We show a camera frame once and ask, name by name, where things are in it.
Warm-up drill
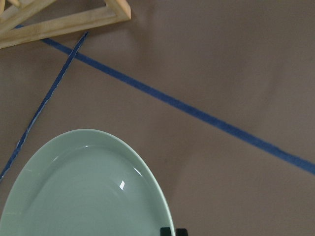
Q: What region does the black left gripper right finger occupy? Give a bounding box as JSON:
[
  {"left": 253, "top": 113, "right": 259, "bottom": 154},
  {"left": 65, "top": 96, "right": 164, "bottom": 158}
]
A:
[{"left": 176, "top": 228, "right": 189, "bottom": 236}]

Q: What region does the wooden dish rack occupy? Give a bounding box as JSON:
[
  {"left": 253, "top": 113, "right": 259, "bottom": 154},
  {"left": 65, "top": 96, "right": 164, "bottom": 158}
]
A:
[{"left": 0, "top": 0, "right": 131, "bottom": 49}]

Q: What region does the light green ceramic plate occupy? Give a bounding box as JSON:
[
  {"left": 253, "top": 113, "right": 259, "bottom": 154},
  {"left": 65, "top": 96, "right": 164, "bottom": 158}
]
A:
[{"left": 0, "top": 129, "right": 175, "bottom": 236}]

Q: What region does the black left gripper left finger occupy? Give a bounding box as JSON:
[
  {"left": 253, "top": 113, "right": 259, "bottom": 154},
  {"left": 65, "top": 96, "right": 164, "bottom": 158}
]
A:
[{"left": 160, "top": 227, "right": 171, "bottom": 236}]

